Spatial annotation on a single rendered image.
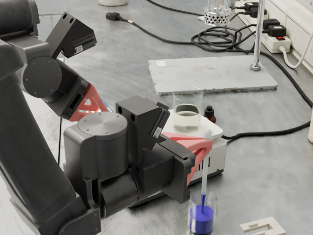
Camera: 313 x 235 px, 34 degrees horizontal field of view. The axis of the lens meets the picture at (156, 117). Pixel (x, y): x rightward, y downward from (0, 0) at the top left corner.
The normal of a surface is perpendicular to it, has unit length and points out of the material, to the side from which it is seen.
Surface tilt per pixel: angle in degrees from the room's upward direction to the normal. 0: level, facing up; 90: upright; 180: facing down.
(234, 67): 0
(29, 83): 82
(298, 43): 90
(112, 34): 0
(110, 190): 49
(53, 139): 0
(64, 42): 90
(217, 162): 90
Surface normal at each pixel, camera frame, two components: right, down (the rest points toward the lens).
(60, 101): -0.64, -0.39
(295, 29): -0.99, 0.06
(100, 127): 0.00, -0.88
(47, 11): 0.14, 0.48
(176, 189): -0.76, 0.31
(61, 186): 0.62, 0.16
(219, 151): 0.53, 0.41
